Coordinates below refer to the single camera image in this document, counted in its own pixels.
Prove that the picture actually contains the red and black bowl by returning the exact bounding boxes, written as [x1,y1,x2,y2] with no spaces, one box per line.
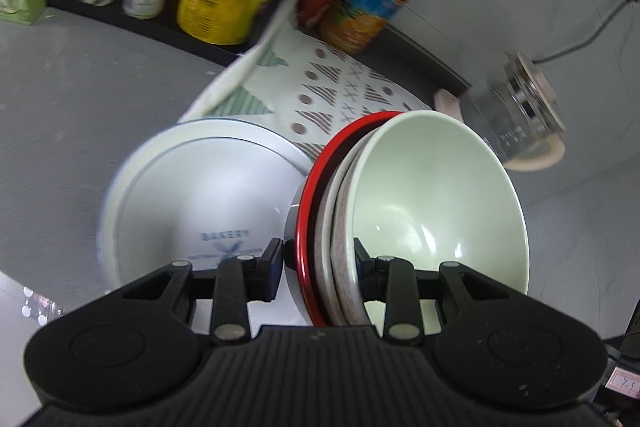
[293,110,400,326]

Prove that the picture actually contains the pale green bowl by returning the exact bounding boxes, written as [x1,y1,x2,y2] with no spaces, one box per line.
[348,110,529,326]
[314,133,372,326]

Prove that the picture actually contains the white deep plate blue print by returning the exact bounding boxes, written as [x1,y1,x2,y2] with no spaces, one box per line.
[95,117,316,333]

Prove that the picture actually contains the cream kettle base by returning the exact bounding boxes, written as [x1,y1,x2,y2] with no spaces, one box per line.
[434,87,565,172]

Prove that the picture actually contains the patterned fringed table cloth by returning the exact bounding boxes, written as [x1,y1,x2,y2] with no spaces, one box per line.
[179,0,430,159]

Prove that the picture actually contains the glass electric kettle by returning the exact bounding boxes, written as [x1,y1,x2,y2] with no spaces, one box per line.
[460,50,566,172]

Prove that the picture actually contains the right black power cable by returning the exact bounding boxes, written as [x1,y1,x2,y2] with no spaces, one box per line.
[529,0,640,65]

